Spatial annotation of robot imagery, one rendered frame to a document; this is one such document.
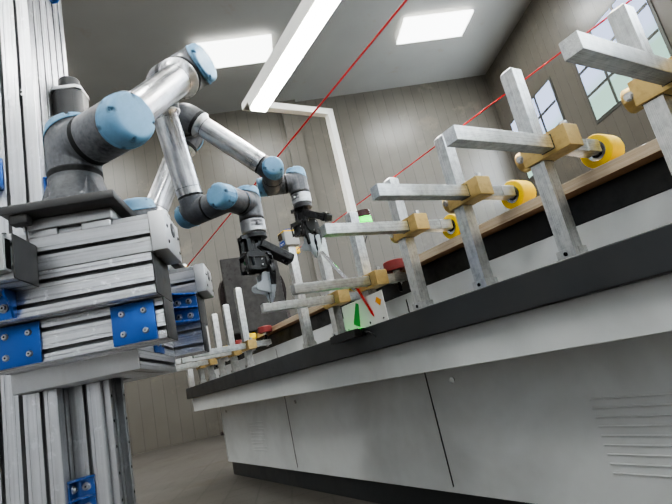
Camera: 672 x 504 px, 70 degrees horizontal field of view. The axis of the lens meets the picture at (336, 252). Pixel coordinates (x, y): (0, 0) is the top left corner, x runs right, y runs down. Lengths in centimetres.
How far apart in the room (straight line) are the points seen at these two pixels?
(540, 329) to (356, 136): 885
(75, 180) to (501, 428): 134
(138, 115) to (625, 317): 109
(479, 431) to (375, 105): 902
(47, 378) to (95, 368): 10
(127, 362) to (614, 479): 119
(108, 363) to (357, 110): 926
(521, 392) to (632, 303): 56
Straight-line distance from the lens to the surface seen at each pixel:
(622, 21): 113
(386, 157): 978
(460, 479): 185
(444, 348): 143
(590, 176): 129
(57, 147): 126
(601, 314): 113
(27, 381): 128
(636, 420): 139
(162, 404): 889
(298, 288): 148
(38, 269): 116
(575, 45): 81
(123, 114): 116
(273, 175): 171
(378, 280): 159
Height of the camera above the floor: 58
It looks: 14 degrees up
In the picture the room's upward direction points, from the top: 13 degrees counter-clockwise
